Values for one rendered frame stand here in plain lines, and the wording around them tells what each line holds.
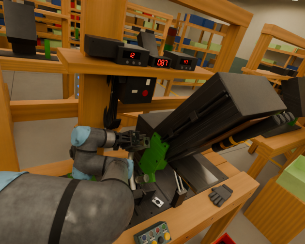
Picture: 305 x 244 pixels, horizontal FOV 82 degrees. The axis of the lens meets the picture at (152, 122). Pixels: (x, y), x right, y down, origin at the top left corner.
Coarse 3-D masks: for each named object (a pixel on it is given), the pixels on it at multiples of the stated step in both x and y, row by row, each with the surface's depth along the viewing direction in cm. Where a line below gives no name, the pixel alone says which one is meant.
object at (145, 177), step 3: (147, 174) 86; (135, 177) 89; (138, 177) 87; (141, 177) 85; (144, 177) 84; (147, 177) 85; (135, 180) 88; (138, 180) 86; (141, 180) 85; (144, 180) 83; (147, 180) 84
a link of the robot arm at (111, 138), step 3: (105, 129) 70; (108, 132) 69; (111, 132) 70; (108, 135) 68; (111, 135) 69; (114, 135) 70; (108, 138) 68; (111, 138) 69; (114, 138) 70; (108, 141) 68; (111, 141) 69; (114, 141) 70; (105, 144) 68; (108, 144) 69; (111, 144) 70; (102, 147) 69; (105, 147) 70; (108, 147) 71
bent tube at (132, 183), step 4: (144, 140) 87; (148, 140) 88; (140, 144) 89; (144, 144) 86; (148, 144) 88; (128, 152) 95; (132, 152) 94; (128, 156) 95; (132, 156) 95; (132, 176) 91; (132, 180) 91; (132, 184) 90; (132, 188) 89
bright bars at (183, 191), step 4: (172, 168) 94; (176, 176) 94; (176, 180) 93; (180, 180) 94; (180, 184) 94; (184, 188) 95; (176, 192) 92; (180, 192) 92; (184, 192) 92; (176, 196) 92; (180, 196) 91; (184, 196) 94; (172, 200) 95; (176, 200) 93; (180, 200) 94; (172, 204) 96; (176, 204) 94; (180, 204) 97
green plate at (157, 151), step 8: (152, 136) 88; (160, 136) 85; (152, 144) 87; (160, 144) 83; (168, 144) 80; (144, 152) 91; (152, 152) 86; (160, 152) 83; (144, 160) 90; (152, 160) 86; (160, 160) 82; (144, 168) 89; (152, 168) 85; (160, 168) 89
